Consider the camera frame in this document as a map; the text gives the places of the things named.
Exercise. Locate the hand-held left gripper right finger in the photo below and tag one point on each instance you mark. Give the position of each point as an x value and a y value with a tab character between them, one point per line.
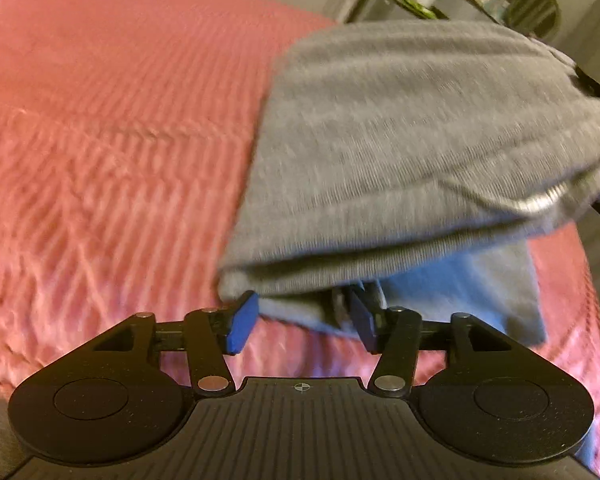
365	322

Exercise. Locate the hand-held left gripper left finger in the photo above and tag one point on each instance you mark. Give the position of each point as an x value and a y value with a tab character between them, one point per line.
242	322

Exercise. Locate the round black-framed mirror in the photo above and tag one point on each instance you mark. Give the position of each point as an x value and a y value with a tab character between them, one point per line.
532	11

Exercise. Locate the grey vanity desk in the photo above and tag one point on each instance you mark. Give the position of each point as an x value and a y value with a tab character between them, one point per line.
460	7

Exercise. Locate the green leafy tray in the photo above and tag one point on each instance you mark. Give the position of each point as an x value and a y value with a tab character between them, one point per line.
415	6

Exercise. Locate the pink ribbed blanket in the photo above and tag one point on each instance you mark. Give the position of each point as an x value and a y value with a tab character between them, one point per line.
105	160

